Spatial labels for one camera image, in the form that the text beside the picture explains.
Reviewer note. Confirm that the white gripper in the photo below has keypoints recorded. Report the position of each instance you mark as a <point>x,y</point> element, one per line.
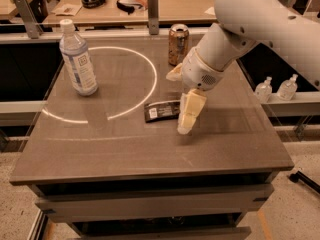
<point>199,71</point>

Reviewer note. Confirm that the black rxbar chocolate wrapper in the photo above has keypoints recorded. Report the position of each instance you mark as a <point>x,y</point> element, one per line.
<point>161,110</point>

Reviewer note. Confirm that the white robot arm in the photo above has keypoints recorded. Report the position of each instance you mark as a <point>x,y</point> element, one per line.
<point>240,26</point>

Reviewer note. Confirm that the brown soda can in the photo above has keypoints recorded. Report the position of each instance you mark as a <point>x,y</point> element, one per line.
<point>178,43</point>

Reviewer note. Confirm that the small clear sanitizer bottle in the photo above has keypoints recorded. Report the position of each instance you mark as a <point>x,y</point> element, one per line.
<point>264,90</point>

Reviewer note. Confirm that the white paper sheet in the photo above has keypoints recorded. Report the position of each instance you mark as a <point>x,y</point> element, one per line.
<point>210,11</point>

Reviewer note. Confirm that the clear plastic water bottle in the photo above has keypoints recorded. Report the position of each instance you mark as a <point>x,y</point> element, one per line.
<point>77,60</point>

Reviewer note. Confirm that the grey drawer cabinet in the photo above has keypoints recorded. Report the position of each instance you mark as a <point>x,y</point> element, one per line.
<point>177,207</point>

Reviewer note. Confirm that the black chair base leg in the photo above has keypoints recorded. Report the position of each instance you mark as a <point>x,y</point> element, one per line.
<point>299,176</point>

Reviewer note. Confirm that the paper packet on desk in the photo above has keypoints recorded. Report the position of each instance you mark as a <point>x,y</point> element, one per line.
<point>67,10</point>

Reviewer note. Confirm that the grey metal bracket middle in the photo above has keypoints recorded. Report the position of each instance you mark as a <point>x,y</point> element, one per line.
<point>153,17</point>

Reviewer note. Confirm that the grey metal bracket left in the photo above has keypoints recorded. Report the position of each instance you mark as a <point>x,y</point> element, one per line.
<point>31,25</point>

